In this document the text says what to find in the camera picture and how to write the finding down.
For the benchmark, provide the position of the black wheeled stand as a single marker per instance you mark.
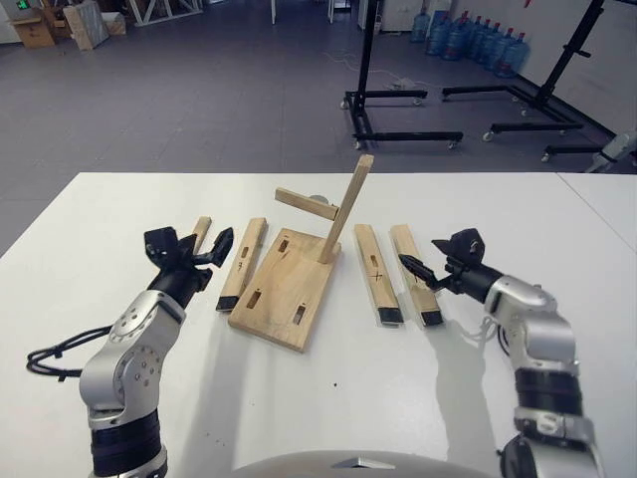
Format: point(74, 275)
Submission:
point(557, 74)
point(365, 74)

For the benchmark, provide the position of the blue water bottle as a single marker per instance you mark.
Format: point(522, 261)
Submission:
point(478, 42)
point(512, 57)
point(420, 27)
point(495, 50)
point(455, 42)
point(437, 35)

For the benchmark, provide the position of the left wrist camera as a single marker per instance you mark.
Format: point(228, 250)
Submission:
point(161, 246)

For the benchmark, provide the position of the short wooden bar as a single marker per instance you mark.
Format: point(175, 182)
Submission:
point(201, 231)

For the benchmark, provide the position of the wooden seat board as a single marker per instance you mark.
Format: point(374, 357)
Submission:
point(283, 294)

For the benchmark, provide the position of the cardboard box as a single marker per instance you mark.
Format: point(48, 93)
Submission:
point(34, 32)

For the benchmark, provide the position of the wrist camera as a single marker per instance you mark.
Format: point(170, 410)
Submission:
point(469, 246)
point(161, 246)

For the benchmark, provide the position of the wooden crate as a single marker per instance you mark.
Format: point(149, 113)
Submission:
point(84, 22)

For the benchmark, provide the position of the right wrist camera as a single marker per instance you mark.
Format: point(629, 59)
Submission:
point(469, 246)

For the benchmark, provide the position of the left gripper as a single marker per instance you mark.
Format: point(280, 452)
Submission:
point(179, 284)

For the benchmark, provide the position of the wooden cross bar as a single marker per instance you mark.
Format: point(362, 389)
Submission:
point(306, 203)

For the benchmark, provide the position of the wooden leg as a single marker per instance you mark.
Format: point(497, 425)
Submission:
point(348, 209)
point(244, 264)
point(415, 294)
point(375, 274)

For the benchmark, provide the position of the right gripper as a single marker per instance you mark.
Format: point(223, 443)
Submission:
point(473, 283)

